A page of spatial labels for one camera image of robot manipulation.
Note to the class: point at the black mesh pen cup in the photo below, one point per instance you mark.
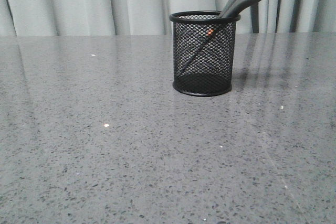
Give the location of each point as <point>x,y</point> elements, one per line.
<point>203,52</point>

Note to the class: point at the grey pleated curtain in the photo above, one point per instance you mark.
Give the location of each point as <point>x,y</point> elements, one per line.
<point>151,17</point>

